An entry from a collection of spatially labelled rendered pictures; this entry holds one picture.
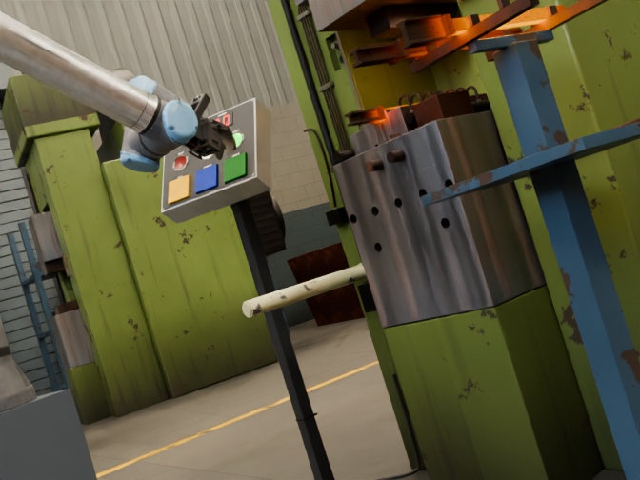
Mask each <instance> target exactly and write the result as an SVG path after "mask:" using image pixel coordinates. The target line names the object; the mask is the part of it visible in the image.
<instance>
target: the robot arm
mask: <svg viewBox="0 0 640 480"><path fill-rule="evenodd" d="M0 62H2V63H4V64H6V65H8V66H10V67H12V68H14V69H16V70H19V71H21V72H23V73H25V74H26V75H28V76H30V77H32V78H33V79H35V80H37V81H39V82H41V83H43V84H45V85H47V86H49V87H51V88H53V89H55V90H58V91H60V92H62V93H64V94H66V95H67V96H68V97H70V98H72V99H74V100H76V101H78V102H80V103H82V104H84V105H86V106H88V107H90V108H92V109H94V110H97V111H99V112H101V113H102V114H104V115H106V116H108V117H109V118H111V119H113V120H115V121H117V122H119V123H121V124H123V125H125V130H124V137H123V143H122V149H121V151H120V153H121V157H120V161H121V164H122V165H123V166H124V167H126V168H128V169H130V170H135V171H139V172H155V171H158V170H159V167H160V165H161V164H160V159H161V158H162V157H163V156H165V155H167V154H168V153H170V152H171V151H172V150H175V149H176V148H178V147H180V146H182V145H184V146H186V147H188V153H190V154H191V155H193V156H195V157H197V158H198V159H200V160H202V157H204V158H205V157H208V156H210V155H212V154H215V157H216V158H217V159H218V160H221V159H222V157H223V153H224V150H226V151H227V154H228V155H232V151H233V150H236V141H235V139H234V136H233V135H232V132H231V130H230V128H229V127H228V126H227V125H225V124H223V123H221V122H220V121H216V120H214V119H213V118H208V117H207V118H205V119H204V117H202V115H203V113H204V111H205V109H206V108H207V106H208V104H209V102H210V98H209V97H208V95H207V94H206V93H203V94H201V95H198V96H196V97H194V98H193V99H192V101H191V102H190V104H189V103H187V102H186V101H184V100H183V99H181V98H180V97H178V96H176V95H175V94H173V93H172V92H170V91H169V90H166V89H165V88H163V87H162V86H160V85H159V84H157V83H156V82H155V81H154V80H151V79H149V78H148V77H146V76H136V77H134V78H132V79H131V80H130V81H129V82H128V81H126V80H124V79H123V78H121V77H119V76H117V75H115V74H113V73H112V72H110V71H108V70H105V69H104V68H102V67H100V66H98V65H96V64H94V63H93V62H91V61H90V60H88V59H86V58H84V57H83V56H81V55H79V54H77V53H75V52H73V51H72V50H69V49H67V48H65V47H64V46H62V45H60V44H58V43H56V42H54V41H53V40H51V39H49V38H48V37H46V36H44V35H43V34H41V33H39V32H37V31H35V30H33V29H31V28H29V27H27V26H25V25H24V24H22V23H20V22H18V21H16V20H14V19H13V18H11V17H9V16H7V15H6V14H4V13H3V12H1V11H0ZM193 151H194V152H195V153H197V154H198V156H197V155H195V154H194V153H192V152H193ZM36 398H37V396H36V393H35V389H34V387H33V385H32V383H31V382H30V380H29V379H28V378H27V377H26V375H25V374H24V373H23V372H22V371H21V370H20V369H19V367H18V366H17V365H16V364H15V362H14V361H13V359H12V356H11V353H10V348H9V344H8V340H7V337H6V334H5V331H4V328H3V324H2V321H1V317H0V412H3V411H6V410H10V409H13V408H16V407H18V406H21V405H24V404H26V403H28V402H30V401H32V400H34V399H36Z"/></svg>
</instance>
